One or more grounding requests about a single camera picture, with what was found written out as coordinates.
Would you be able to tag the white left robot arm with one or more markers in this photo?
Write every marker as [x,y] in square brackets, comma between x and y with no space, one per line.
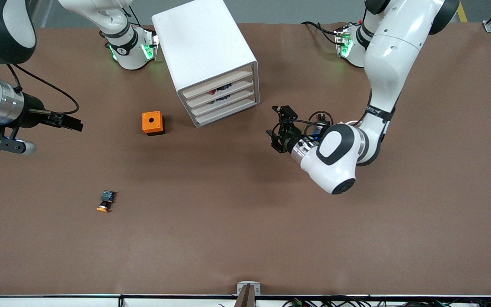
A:
[392,55]

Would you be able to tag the brown table cover mat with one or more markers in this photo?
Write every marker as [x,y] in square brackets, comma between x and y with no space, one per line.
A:
[245,221]

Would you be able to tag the white table edge rail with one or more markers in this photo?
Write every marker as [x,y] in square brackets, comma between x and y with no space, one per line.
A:
[58,300]

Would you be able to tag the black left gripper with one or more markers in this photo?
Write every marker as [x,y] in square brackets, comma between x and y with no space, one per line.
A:
[287,139]

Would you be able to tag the dark push button switch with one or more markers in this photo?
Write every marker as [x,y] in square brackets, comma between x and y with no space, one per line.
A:
[222,99]

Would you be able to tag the yellow mushroom push button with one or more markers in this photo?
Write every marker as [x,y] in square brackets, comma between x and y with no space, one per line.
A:
[106,201]

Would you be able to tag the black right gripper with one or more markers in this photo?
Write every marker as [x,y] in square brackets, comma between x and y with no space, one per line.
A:
[33,112]

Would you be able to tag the red mushroom push button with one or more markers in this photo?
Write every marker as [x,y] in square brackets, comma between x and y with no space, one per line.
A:
[214,91]

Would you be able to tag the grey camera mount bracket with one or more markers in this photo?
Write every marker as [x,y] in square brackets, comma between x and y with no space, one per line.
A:
[248,288]

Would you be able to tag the white plastic drawer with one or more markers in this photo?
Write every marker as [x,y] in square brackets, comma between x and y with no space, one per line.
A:
[203,108]
[198,100]
[211,115]
[203,88]

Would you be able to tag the white drawer cabinet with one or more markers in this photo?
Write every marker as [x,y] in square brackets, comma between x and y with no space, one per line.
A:
[200,40]

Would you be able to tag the orange box with hole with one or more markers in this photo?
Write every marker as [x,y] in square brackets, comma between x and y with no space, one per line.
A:
[151,122]

